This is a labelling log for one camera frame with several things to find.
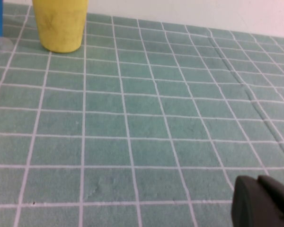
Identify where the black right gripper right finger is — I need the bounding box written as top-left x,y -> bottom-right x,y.
257,175 -> 284,222

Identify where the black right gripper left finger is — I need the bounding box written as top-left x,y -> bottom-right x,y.
231,176 -> 284,227

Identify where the yellow plastic cup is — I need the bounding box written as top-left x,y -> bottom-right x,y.
32,0 -> 89,53

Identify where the green checked tablecloth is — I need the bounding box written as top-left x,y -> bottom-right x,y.
0,3 -> 284,227

